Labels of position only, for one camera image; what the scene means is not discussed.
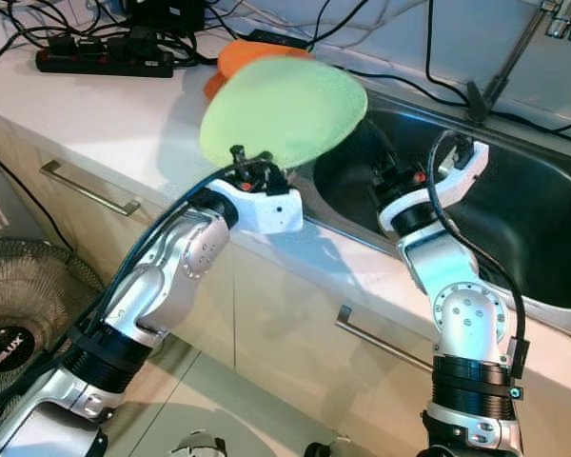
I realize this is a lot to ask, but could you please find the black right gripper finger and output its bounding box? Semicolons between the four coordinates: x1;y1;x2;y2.
360;122;405;182

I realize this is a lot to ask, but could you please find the green plate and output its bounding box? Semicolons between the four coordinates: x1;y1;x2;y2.
198;55;369;170

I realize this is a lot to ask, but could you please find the orange plate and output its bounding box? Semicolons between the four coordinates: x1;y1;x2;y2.
203;71;225;101

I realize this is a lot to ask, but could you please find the orange bowl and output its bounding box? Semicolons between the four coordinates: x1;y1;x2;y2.
216;40;315;82

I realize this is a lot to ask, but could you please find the metal faucet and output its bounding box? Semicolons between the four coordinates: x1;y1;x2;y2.
466;0;571;125

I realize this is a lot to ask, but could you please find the black power adapter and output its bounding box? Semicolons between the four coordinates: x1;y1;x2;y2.
246;29;310;49

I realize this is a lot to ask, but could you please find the stainless steel sink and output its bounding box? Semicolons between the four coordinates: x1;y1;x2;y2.
295;81;571;339

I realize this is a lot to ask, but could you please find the black power strip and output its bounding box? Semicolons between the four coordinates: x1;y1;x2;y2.
35;36;177;79

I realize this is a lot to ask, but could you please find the floor fan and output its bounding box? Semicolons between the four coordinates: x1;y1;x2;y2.
0;238;106;420

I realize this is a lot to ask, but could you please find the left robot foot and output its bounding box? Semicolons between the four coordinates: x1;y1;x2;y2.
169;430;229;457

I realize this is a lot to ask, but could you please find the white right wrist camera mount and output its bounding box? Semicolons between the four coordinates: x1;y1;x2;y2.
376;138;491;234

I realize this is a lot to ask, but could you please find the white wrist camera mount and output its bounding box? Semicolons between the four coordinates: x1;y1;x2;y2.
209;179;304;235
376;138;491;234

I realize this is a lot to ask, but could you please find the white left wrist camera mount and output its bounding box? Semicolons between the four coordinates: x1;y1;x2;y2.
209;179;304;235

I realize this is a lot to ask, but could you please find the black wall cable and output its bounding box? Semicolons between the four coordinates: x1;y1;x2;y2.
424;0;472;98

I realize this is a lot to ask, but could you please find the metal drawer handle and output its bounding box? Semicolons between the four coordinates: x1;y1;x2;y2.
40;159;142;217
335;305;437;372

